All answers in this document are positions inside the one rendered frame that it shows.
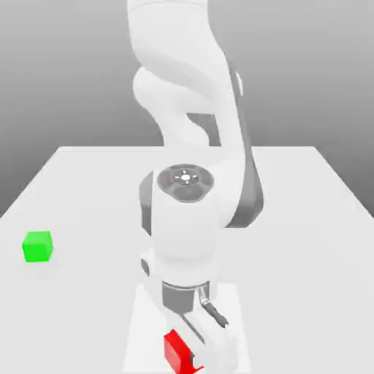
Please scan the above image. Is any small red cube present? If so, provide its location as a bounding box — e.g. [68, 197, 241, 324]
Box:
[163, 329, 205, 374]

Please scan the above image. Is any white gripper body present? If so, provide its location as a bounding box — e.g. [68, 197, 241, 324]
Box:
[177, 310, 241, 370]

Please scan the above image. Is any small green cube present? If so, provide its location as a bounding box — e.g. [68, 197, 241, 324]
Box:
[21, 230, 55, 264]

